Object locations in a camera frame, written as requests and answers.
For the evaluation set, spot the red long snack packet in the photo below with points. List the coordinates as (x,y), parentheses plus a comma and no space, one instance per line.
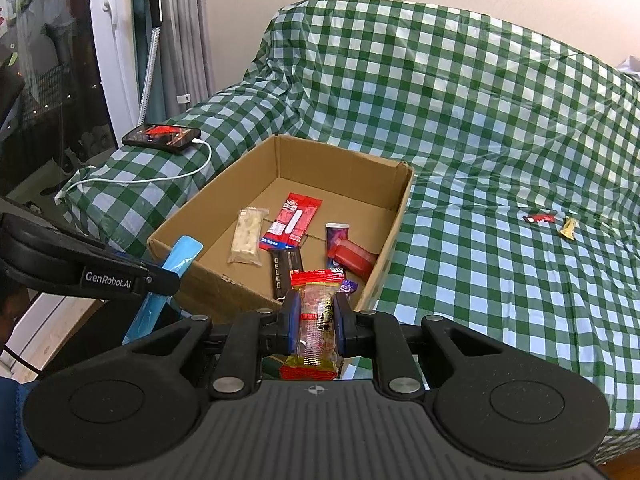
(292,220)

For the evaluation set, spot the person's blue clothing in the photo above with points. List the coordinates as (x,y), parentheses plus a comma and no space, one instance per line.
(17,430)

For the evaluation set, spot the white printed cloth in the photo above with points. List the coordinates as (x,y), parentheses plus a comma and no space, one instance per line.
(631,65)

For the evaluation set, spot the purple tube snack packet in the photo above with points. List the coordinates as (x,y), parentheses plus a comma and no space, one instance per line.
(334,235)

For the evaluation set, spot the white window frame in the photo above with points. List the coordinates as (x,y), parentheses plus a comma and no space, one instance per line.
(117,60)

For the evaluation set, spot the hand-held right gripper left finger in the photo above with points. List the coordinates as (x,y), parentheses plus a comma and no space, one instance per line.
(289,325)

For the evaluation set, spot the blue stick snack packet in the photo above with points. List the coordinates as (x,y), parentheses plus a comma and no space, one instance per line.
(186,255)

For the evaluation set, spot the small red and black candy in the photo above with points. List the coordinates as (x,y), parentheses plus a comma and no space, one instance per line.
(538,219)

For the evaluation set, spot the white curtain clip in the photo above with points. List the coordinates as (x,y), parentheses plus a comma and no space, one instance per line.
(184,97)

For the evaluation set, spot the white rice cracker packet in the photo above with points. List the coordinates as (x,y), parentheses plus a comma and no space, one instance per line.
(246,237)

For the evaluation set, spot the small yellow candy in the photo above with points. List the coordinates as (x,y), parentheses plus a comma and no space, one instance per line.
(568,228)

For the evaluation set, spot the grey curtain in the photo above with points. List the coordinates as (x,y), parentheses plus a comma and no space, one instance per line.
(192,45)

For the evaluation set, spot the green checked blanket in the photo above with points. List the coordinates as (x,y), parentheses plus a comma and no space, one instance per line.
(450,110)

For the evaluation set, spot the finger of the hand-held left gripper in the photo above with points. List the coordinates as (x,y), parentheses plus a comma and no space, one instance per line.
(165,281)
(131,259)

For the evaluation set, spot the dark brown chocolate bar packet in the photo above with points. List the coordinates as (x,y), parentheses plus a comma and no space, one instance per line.
(287,271)

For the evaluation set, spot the black smartphone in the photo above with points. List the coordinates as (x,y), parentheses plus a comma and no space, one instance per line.
(160,137)

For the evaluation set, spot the red translucent snack packet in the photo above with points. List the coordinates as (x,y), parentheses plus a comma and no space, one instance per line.
(354,257)

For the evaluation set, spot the purple candy wrapper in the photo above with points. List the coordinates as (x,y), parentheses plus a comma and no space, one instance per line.
(349,287)

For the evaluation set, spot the clear snack packet red ends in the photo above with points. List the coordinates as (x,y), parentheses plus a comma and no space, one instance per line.
(316,320)

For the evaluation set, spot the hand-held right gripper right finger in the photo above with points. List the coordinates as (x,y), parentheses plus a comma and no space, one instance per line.
(343,325)

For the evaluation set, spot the brown cardboard box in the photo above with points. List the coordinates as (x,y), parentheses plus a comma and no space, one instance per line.
(320,170)

